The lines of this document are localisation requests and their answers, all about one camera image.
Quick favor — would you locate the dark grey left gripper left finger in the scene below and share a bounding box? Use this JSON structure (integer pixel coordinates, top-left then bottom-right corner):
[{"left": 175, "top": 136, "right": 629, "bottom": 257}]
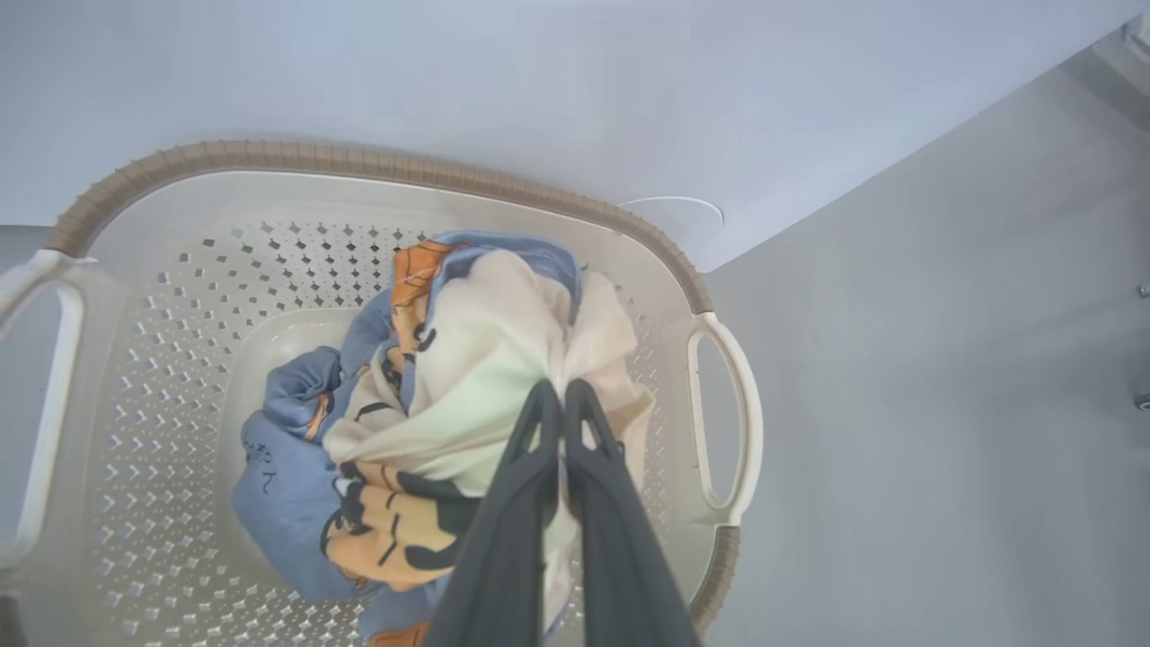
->
[{"left": 422, "top": 377, "right": 565, "bottom": 647}]

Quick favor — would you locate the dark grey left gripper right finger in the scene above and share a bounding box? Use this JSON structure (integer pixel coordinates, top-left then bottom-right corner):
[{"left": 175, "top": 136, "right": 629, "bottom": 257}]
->
[{"left": 564, "top": 377, "right": 702, "bottom": 647}]

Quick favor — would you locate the cream and blue cartoon garment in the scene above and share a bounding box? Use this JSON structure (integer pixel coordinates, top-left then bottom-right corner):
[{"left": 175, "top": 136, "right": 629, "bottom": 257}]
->
[{"left": 232, "top": 231, "right": 655, "bottom": 647}]

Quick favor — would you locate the cream perforated laundry basket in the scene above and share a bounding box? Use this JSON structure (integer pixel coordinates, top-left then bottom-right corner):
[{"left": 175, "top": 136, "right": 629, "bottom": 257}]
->
[{"left": 0, "top": 139, "right": 765, "bottom": 647}]

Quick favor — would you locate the white washing machine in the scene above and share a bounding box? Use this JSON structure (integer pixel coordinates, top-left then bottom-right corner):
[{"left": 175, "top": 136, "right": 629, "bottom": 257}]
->
[{"left": 0, "top": 0, "right": 1150, "bottom": 273}]

